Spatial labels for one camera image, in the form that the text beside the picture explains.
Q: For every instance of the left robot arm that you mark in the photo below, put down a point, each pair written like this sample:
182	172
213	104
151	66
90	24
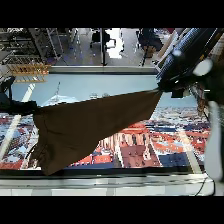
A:
16	106

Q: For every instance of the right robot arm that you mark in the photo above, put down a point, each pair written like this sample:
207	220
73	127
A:
186	63

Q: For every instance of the silver frame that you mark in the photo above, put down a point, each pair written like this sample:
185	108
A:
100	185

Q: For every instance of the brown garment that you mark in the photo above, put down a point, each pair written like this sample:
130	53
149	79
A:
86	126

